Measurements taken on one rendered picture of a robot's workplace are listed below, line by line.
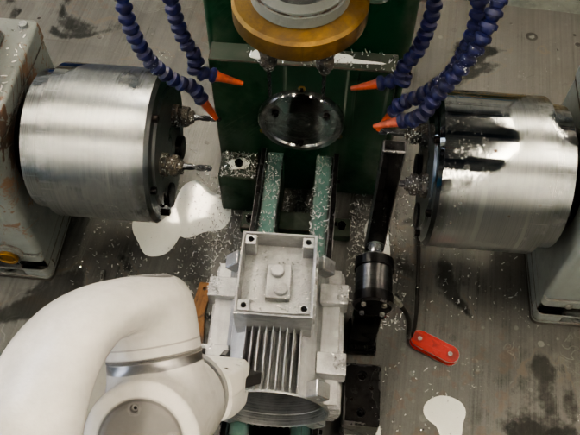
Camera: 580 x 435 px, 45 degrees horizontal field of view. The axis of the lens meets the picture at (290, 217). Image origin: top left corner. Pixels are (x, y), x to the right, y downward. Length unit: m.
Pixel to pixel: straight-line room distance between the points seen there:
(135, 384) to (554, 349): 0.92
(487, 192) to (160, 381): 0.64
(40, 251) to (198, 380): 0.77
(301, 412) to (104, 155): 0.47
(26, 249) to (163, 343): 0.77
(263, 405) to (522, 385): 0.46
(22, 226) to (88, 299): 0.73
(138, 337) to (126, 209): 0.58
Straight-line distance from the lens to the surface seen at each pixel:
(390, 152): 0.89
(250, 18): 0.92
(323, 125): 1.21
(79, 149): 1.07
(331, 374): 0.93
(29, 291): 1.36
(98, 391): 0.97
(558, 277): 1.20
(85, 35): 1.73
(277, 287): 0.91
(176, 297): 0.54
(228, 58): 1.14
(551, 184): 1.06
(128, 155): 1.05
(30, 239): 1.26
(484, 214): 1.05
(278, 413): 1.05
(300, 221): 1.30
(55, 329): 0.49
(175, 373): 0.54
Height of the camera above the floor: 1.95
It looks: 58 degrees down
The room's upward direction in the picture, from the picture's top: straight up
